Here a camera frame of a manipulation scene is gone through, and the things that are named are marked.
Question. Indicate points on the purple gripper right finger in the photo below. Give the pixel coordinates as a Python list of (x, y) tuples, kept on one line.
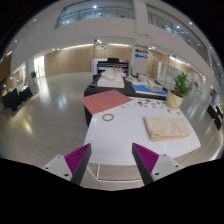
[(153, 166)]

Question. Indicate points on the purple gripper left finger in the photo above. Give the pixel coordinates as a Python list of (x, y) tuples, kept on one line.
[(72, 166)]

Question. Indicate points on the folded beige towel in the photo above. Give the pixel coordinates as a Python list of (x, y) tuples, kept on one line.
[(163, 128)]

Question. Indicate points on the white table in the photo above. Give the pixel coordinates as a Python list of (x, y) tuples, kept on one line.
[(112, 133)]

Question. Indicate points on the pink paper sheet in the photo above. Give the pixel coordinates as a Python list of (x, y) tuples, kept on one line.
[(104, 101)]

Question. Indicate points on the potted green plant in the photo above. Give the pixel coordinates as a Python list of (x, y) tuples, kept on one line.
[(176, 95)]

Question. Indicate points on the black display table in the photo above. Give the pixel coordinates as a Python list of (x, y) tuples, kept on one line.
[(127, 90)]

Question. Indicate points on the blue board with model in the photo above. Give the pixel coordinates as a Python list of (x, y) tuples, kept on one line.
[(147, 85)]

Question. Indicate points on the black chairs at left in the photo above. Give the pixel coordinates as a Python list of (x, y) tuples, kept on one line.
[(15, 98)]

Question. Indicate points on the white architectural model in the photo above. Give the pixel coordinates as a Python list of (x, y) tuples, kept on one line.
[(111, 78)]

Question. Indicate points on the black piano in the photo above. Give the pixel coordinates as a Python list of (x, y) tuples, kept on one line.
[(112, 62)]

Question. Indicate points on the colourful arrow sign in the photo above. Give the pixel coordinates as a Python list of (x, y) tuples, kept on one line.
[(141, 51)]

